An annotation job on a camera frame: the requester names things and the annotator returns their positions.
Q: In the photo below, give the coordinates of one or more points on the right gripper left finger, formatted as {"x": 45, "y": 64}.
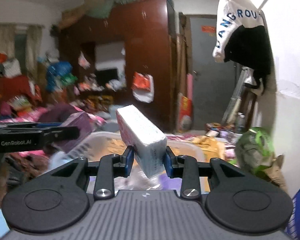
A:
{"x": 110, "y": 167}

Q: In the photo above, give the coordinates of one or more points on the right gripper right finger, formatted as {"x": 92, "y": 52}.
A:
{"x": 186, "y": 168}

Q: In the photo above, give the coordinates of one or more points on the white red tissue pack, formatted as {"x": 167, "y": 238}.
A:
{"x": 147, "y": 139}

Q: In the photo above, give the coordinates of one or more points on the purple patterned tissue pack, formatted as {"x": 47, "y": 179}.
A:
{"x": 75, "y": 128}

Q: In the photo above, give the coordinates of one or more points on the green plastic bag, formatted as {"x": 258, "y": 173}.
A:
{"x": 254, "y": 151}

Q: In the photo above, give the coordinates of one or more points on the orange white plastic bag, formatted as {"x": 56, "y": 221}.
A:
{"x": 143, "y": 87}

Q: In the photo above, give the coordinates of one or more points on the grey door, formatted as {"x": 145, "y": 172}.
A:
{"x": 213, "y": 83}

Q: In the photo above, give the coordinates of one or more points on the dark red wooden wardrobe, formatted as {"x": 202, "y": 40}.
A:
{"x": 137, "y": 37}

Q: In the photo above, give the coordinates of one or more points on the white and black hanging garment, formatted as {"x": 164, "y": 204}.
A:
{"x": 241, "y": 37}

